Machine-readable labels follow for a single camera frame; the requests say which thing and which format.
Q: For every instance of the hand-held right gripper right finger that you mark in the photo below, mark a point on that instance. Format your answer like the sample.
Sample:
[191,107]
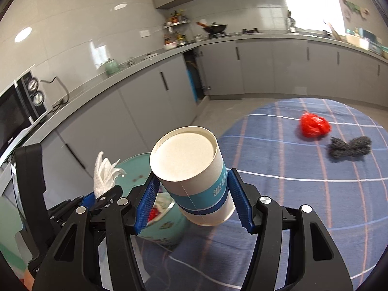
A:
[239,200]

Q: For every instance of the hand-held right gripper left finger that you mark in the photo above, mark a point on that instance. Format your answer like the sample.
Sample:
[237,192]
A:
[145,206]

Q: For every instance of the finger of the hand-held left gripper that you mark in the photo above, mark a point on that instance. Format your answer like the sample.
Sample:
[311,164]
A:
[110,195]
[88,200]

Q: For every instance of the colourful snack wrapper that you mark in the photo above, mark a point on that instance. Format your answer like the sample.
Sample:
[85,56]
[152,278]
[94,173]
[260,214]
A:
[154,213]

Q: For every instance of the white tissue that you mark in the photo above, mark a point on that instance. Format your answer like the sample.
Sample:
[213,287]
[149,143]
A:
[103,175]

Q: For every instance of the mint green waste bin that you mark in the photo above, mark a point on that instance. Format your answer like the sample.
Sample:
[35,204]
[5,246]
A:
[163,230]

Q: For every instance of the white blue-banded paper cup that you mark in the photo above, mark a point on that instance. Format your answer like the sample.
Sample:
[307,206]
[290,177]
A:
[194,169]

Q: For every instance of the red plastic bag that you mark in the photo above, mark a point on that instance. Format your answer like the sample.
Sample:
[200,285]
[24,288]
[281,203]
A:
[313,125]

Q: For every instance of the white crumpled paper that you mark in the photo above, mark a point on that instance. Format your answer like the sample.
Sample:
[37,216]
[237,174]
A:
[165,201]

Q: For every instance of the mint green object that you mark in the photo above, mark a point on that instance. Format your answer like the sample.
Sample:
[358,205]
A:
[9,227]

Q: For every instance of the black and white microwave oven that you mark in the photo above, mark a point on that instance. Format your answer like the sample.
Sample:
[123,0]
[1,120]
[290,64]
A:
[18,109]

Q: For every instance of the blue gas cylinder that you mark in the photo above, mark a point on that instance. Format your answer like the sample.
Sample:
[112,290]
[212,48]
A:
[191,81]

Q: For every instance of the green ceramic jar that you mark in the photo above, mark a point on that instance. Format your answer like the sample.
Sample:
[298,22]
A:
[111,66]

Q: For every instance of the dark grey knit cloth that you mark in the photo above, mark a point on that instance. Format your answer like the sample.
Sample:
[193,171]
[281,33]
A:
[357,147]

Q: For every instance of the small metal holder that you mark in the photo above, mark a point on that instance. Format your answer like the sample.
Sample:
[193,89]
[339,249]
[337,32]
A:
[130,61]

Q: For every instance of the grey base kitchen cabinets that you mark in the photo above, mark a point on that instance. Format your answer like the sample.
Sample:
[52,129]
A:
[272,66]

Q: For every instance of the black gas stove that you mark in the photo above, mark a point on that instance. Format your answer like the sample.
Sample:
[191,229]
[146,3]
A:
[250,31]

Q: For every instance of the black wok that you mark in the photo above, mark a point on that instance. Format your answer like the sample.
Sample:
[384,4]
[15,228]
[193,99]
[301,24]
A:
[216,28]

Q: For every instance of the metal utensil holder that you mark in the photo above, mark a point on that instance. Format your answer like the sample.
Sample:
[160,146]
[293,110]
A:
[291,22]

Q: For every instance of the metal spice rack with bottles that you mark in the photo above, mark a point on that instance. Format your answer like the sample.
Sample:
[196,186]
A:
[177,21]

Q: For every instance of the leaning cutting board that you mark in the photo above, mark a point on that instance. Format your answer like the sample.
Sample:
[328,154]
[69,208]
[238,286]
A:
[335,31]

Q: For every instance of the white plastic container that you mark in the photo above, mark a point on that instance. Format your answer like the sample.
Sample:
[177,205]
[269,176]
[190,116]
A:
[356,41]

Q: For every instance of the stacked mint green basins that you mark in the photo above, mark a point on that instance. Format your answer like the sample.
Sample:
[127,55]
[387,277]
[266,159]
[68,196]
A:
[385,53]

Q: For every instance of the blue storage box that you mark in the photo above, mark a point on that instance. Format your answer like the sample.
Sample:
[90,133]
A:
[372,38]

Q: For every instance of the bright kitchen window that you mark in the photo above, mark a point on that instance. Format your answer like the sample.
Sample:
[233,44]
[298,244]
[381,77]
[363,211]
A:
[312,3]

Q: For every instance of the white wall switch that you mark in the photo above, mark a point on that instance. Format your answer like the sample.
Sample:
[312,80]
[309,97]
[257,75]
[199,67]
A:
[145,33]

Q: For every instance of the wall hooks with hanging cloths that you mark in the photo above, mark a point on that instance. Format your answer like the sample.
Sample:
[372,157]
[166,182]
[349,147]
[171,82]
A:
[356,7]

